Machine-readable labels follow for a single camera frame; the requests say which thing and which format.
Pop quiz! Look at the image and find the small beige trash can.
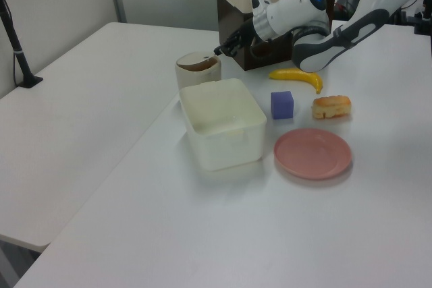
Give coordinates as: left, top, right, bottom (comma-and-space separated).
174, 52, 223, 96

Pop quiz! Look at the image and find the pink plate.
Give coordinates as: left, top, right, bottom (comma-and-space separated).
273, 127, 353, 181

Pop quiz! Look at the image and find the purple cube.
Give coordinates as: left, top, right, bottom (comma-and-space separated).
270, 90, 294, 120

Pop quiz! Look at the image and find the toasted bread loaf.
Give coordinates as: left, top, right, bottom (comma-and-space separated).
311, 94, 352, 121

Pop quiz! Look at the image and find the yellow banana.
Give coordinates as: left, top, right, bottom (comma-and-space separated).
269, 67, 324, 95

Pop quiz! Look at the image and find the black camera stand pole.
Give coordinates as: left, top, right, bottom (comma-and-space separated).
0, 0, 44, 90

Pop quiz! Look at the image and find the dark brown drawer box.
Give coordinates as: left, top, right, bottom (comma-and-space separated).
216, 0, 335, 71

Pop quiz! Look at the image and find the beige trash can lid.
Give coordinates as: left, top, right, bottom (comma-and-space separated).
177, 52, 219, 68

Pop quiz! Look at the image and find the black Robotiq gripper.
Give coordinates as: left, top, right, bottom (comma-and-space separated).
214, 18, 261, 58

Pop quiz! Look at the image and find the black clamp mount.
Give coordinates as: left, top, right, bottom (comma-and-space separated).
400, 0, 432, 36

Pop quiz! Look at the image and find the cream plastic bin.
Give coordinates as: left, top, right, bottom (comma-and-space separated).
178, 78, 268, 171

